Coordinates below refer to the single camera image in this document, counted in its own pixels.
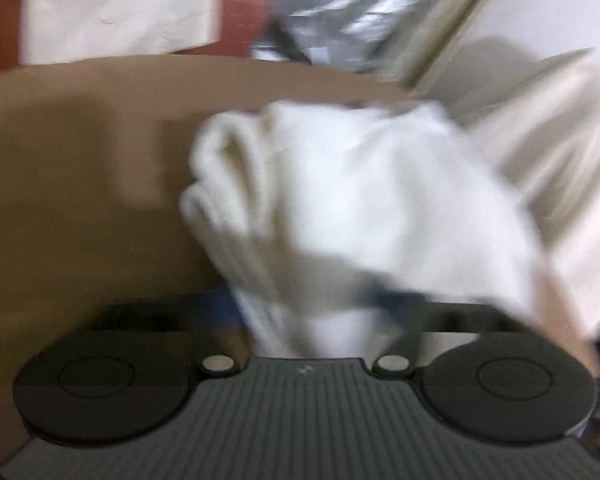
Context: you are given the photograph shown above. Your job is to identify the silver foil sheet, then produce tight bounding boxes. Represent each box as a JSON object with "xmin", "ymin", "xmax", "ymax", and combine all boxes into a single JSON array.
[{"xmin": 250, "ymin": 0, "xmax": 462, "ymax": 72}]

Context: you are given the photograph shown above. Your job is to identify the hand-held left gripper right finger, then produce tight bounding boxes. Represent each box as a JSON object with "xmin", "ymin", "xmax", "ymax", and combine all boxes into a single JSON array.
[{"xmin": 366, "ymin": 289, "xmax": 527, "ymax": 377}]

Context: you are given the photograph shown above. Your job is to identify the white fleece garment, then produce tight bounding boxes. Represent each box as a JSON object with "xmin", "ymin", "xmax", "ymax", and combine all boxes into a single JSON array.
[{"xmin": 180, "ymin": 99, "xmax": 547, "ymax": 361}]

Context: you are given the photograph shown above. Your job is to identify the beige satin curtain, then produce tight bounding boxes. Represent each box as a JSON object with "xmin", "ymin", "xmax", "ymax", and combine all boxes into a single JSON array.
[{"xmin": 380, "ymin": 0, "xmax": 512, "ymax": 92}]

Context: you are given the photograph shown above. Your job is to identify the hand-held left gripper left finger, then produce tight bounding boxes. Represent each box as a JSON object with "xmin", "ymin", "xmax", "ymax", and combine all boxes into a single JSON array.
[{"xmin": 96, "ymin": 287, "xmax": 254, "ymax": 377}]

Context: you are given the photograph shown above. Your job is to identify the cream fleece chair cover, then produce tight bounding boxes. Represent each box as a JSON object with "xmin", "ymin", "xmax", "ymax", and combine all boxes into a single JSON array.
[{"xmin": 450, "ymin": 49, "xmax": 600, "ymax": 342}]

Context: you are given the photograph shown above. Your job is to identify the cream cloth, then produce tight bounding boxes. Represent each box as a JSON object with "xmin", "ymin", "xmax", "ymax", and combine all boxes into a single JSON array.
[{"xmin": 20, "ymin": 0, "xmax": 227, "ymax": 64}]

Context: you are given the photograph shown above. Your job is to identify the person's right forearm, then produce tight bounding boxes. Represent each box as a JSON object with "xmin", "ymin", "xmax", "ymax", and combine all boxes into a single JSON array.
[{"xmin": 527, "ymin": 259, "xmax": 600, "ymax": 382}]

